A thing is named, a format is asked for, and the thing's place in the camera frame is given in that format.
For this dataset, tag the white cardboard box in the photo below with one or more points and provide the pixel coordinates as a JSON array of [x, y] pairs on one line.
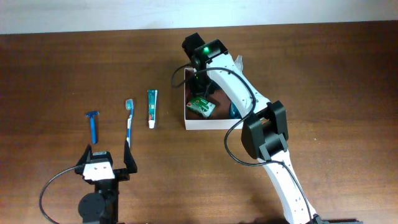
[[219, 119]]

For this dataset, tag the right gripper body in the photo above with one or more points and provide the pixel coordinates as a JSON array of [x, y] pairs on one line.
[[203, 78]]

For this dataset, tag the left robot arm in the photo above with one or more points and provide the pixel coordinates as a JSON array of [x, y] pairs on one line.
[[102, 205]]

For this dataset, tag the blue disposable razor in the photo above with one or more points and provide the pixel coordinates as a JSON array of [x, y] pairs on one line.
[[91, 115]]

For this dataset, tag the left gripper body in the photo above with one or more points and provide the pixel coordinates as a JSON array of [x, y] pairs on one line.
[[120, 175]]

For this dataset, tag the green toothpaste tube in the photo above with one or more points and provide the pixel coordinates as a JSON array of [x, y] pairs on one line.
[[152, 104]]

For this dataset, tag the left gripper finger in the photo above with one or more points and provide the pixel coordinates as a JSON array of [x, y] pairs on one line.
[[128, 159], [85, 157]]

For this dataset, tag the blue mouthwash bottle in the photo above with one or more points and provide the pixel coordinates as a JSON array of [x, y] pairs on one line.
[[233, 112]]

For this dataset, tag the clear purple spray bottle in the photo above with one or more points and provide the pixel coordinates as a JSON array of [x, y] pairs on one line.
[[239, 63]]

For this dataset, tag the blue white toothbrush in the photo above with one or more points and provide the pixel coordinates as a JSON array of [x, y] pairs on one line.
[[130, 108]]

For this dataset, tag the green soap packet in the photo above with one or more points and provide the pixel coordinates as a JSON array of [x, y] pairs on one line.
[[201, 106]]

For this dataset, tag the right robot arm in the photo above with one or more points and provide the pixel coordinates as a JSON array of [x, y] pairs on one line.
[[264, 123]]

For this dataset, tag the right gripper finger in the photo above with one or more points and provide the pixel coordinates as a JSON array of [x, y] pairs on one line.
[[210, 89], [195, 89]]

